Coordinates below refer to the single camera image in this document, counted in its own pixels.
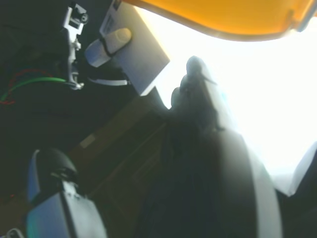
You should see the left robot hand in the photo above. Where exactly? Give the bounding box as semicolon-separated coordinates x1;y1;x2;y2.
26;56;283;238

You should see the white box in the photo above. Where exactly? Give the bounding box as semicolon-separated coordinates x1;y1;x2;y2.
99;0;171;97

